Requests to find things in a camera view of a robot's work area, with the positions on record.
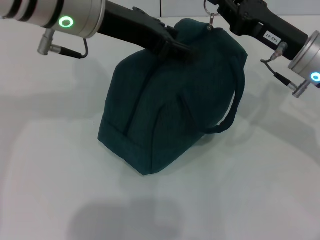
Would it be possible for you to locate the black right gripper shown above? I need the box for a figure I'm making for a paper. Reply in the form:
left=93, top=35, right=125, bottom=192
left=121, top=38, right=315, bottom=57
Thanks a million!
left=206, top=0, right=310, bottom=61

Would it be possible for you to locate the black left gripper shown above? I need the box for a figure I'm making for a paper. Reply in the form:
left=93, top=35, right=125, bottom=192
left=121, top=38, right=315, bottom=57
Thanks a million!
left=95, top=0, right=199, bottom=64

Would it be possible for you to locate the clear zipper pull ring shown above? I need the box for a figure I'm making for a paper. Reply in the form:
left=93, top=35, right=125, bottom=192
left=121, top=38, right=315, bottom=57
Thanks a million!
left=203, top=0, right=223, bottom=33

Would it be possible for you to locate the dark teal insulated lunch bag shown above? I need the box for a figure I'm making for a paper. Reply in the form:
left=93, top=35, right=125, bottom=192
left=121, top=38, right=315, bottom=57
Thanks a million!
left=96, top=18, right=249, bottom=176

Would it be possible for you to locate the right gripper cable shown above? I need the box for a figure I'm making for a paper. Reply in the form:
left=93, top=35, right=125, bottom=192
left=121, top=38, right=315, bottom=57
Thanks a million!
left=259, top=41, right=312, bottom=99

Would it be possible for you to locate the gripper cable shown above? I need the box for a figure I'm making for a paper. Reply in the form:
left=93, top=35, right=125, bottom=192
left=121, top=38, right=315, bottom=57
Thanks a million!
left=37, top=28, right=90, bottom=60
left=259, top=41, right=312, bottom=99

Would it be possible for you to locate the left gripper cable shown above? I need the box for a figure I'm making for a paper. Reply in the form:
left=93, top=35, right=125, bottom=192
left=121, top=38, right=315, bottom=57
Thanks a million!
left=37, top=28, right=90, bottom=60

